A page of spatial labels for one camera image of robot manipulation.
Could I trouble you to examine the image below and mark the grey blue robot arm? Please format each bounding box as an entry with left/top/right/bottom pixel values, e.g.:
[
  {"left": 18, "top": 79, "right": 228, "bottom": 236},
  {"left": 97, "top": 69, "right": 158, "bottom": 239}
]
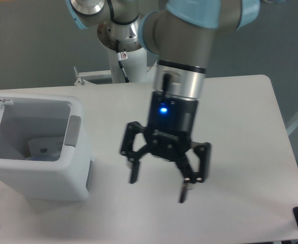
[{"left": 66, "top": 1, "right": 260, "bottom": 202}]

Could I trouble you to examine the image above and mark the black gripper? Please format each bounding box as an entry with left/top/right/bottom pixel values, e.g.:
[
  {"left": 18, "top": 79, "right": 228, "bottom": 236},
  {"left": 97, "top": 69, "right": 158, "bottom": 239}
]
[{"left": 120, "top": 91, "right": 212, "bottom": 203}]

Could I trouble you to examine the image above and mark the black cable on pedestal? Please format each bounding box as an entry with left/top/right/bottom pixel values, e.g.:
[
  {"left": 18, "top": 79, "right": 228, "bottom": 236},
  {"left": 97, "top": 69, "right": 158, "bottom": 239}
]
[{"left": 114, "top": 39, "right": 131, "bottom": 83}]

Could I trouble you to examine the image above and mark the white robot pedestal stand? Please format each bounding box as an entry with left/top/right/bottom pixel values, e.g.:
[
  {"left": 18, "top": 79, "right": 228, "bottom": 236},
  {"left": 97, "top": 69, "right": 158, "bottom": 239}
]
[{"left": 74, "top": 15, "right": 154, "bottom": 85}]

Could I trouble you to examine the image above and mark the white trash can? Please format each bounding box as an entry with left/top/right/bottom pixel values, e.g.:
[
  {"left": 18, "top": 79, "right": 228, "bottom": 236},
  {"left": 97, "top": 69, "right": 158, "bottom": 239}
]
[{"left": 0, "top": 91, "right": 94, "bottom": 201}]

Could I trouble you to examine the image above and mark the clear plastic water bottle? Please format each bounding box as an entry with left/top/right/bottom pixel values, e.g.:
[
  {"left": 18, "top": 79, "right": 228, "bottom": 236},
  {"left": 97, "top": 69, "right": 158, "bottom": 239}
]
[{"left": 25, "top": 155, "right": 59, "bottom": 162}]

